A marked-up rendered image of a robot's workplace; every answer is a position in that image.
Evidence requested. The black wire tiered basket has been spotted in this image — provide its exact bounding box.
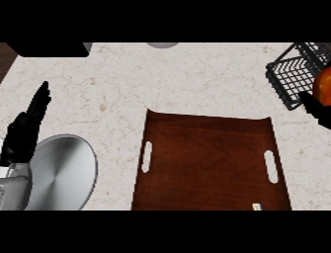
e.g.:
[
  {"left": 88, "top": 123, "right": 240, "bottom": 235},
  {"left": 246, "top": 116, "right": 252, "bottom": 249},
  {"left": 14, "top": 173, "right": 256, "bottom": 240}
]
[{"left": 265, "top": 42, "right": 331, "bottom": 112}]

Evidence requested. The brown wooden tray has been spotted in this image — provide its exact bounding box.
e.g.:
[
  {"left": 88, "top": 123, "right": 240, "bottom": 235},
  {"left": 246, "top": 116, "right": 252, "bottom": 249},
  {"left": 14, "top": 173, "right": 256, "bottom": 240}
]
[{"left": 131, "top": 108, "right": 293, "bottom": 211}]

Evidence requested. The black box appliance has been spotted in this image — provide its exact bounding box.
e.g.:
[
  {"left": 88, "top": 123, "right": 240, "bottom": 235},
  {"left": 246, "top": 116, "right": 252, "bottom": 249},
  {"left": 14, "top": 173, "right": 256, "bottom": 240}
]
[{"left": 6, "top": 42, "right": 95, "bottom": 59}]

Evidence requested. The grey round object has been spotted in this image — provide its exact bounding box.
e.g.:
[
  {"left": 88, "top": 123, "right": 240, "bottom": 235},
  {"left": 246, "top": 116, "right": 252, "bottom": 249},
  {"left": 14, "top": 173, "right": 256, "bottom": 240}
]
[{"left": 145, "top": 42, "right": 181, "bottom": 49}]

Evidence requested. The silver round pan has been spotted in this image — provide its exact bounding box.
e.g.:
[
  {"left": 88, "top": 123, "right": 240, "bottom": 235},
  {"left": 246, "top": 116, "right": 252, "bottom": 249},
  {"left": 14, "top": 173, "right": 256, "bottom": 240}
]
[{"left": 24, "top": 132, "right": 100, "bottom": 211}]

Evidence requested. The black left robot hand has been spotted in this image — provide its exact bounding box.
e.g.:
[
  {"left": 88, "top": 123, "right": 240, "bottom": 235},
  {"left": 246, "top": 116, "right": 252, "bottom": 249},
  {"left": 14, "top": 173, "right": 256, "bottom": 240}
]
[{"left": 0, "top": 80, "right": 54, "bottom": 168}]

